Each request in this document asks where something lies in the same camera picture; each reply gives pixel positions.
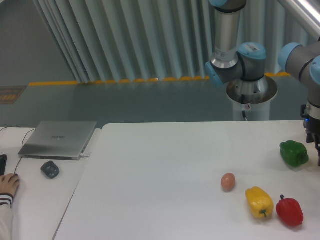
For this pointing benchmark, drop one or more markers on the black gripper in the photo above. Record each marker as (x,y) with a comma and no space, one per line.
(311,123)

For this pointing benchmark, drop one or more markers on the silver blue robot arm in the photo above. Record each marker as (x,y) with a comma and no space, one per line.
(243,69)

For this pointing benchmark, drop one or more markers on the white sleeved forearm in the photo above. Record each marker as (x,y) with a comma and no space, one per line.
(6,216)

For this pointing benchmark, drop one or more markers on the person's hand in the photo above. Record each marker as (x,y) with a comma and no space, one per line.
(9,184)

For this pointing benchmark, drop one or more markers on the green bell pepper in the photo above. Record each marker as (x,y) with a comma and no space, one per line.
(293,153)

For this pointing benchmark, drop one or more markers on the red bell pepper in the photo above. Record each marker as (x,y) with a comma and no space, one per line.
(290,211)

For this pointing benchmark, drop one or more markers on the yellow bell pepper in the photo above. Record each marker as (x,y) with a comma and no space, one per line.
(259,202)

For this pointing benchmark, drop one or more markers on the brown egg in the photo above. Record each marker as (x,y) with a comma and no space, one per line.
(228,182)

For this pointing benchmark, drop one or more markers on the grey pleated curtain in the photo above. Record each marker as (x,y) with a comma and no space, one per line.
(128,40)

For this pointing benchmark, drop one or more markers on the silver closed laptop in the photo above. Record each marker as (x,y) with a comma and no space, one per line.
(58,140)

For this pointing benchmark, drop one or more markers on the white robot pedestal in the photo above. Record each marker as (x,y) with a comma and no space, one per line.
(251,101)

